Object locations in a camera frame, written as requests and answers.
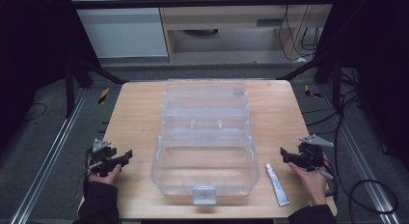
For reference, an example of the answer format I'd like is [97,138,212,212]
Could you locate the hanging cables under desk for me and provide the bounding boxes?
[277,0,324,63]

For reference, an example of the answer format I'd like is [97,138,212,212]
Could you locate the person's left hand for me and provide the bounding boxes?
[86,163,123,186]

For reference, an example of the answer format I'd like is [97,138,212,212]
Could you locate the black curtain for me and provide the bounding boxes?
[0,0,102,151]
[315,0,409,172]

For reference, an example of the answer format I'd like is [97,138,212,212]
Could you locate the light wooden desk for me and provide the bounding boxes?
[155,0,334,63]

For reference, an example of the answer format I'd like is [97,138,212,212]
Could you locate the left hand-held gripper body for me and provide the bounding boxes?
[87,138,119,178]

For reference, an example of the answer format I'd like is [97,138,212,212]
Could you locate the black metal stand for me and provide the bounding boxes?
[63,53,130,120]
[275,49,343,113]

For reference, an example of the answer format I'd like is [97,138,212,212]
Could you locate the black horizontal frame bar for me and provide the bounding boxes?
[68,0,340,11]

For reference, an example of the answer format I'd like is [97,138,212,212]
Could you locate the white ointment tube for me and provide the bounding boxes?
[264,162,291,208]

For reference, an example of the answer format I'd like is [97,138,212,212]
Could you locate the right gripper cable plug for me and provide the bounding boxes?
[317,168,340,183]

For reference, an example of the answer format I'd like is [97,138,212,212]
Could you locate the yellow black tape piece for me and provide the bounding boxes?
[303,84,323,99]
[97,87,111,105]

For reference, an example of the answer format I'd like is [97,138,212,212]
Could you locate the black looped floor cable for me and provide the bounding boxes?
[302,88,400,216]

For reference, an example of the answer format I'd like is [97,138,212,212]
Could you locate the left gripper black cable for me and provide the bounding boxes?
[83,147,95,183]

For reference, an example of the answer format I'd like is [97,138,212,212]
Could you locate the aluminium floor rail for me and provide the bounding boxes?
[9,88,89,224]
[320,84,403,224]

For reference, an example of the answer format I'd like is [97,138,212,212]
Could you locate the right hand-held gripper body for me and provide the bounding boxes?
[297,133,336,173]

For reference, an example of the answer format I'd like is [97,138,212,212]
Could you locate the clear plastic storage box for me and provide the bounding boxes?
[150,77,260,207]

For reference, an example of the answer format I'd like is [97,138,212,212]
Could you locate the person's right hand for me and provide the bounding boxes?
[286,153,330,207]

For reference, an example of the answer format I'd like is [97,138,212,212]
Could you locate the white cabinet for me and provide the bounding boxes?
[67,0,170,60]

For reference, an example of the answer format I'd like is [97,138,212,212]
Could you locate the thin black floor cable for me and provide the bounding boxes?
[18,101,48,125]

